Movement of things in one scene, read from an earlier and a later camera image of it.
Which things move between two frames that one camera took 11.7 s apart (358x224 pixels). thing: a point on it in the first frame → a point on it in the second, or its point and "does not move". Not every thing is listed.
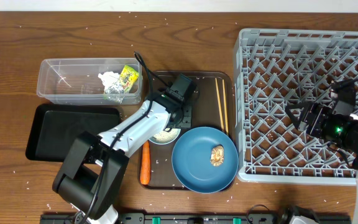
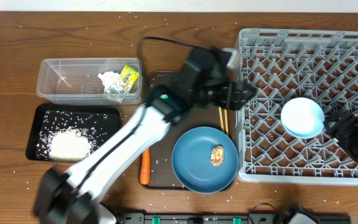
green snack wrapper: [128, 78] does not move
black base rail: [203, 218] does not move
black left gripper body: [184, 115] → [227, 94]
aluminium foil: [116, 93] does not move
